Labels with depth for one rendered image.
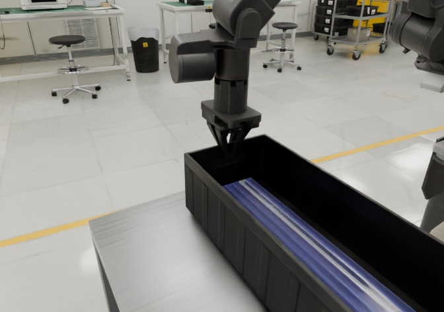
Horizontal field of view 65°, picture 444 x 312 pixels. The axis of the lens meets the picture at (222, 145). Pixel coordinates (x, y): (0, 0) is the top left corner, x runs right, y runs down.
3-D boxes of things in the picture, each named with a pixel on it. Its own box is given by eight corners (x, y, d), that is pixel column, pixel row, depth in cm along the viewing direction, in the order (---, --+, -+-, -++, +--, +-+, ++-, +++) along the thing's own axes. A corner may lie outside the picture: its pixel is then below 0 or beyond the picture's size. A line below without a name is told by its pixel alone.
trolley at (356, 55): (324, 55, 537) (333, -16, 492) (356, 47, 589) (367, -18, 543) (355, 61, 500) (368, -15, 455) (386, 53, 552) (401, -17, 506)
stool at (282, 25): (255, 67, 469) (256, 23, 443) (276, 61, 503) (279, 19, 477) (289, 75, 437) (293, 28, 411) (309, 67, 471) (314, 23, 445)
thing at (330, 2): (309, 39, 655) (314, -4, 620) (328, 37, 674) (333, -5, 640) (334, 45, 604) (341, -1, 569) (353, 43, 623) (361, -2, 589)
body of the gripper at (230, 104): (229, 131, 55) (231, 86, 52) (199, 111, 63) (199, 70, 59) (262, 124, 58) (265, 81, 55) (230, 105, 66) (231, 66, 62)
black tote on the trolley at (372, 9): (363, 18, 496) (365, 7, 489) (344, 16, 516) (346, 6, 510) (377, 16, 518) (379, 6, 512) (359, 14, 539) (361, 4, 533)
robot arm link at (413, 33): (465, 37, 69) (443, 28, 73) (452, 6, 63) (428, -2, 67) (429, 73, 72) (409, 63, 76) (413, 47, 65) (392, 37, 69)
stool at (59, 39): (39, 100, 352) (24, 39, 325) (73, 86, 394) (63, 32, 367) (81, 106, 337) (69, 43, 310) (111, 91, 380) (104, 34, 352)
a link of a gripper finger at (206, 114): (219, 169, 60) (221, 119, 56) (200, 152, 66) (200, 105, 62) (251, 160, 64) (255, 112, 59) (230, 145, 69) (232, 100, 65)
